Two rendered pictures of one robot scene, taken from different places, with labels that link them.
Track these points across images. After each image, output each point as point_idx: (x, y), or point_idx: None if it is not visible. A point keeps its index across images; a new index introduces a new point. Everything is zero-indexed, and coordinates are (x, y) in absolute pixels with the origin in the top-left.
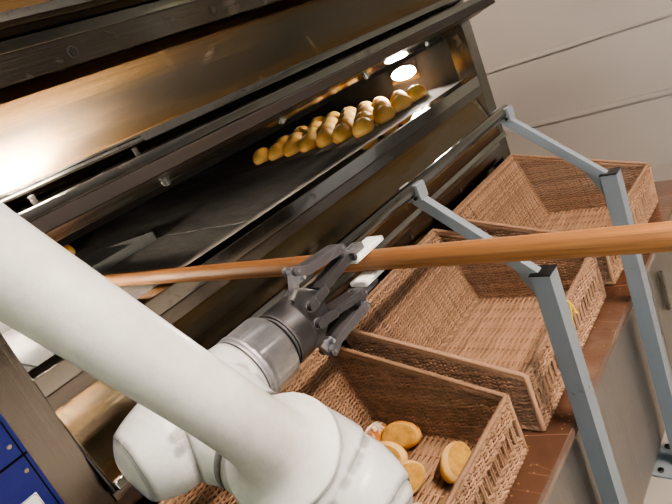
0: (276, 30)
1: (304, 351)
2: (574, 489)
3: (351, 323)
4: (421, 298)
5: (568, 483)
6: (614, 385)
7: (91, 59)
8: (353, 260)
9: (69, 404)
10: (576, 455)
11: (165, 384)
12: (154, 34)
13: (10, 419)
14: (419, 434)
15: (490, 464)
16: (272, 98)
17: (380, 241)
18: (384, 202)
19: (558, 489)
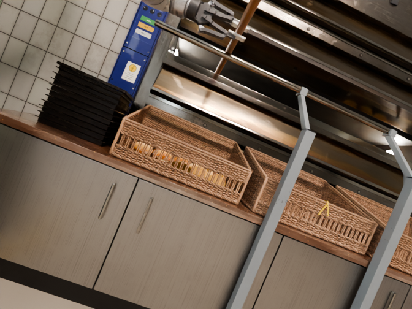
0: (327, 55)
1: (189, 7)
2: (235, 240)
3: (213, 31)
4: None
5: (235, 231)
6: (311, 267)
7: (257, 8)
8: (232, 19)
9: (167, 68)
10: (252, 233)
11: None
12: (282, 18)
13: (155, 51)
14: None
15: (216, 170)
16: (293, 49)
17: (247, 28)
18: (312, 146)
19: (227, 221)
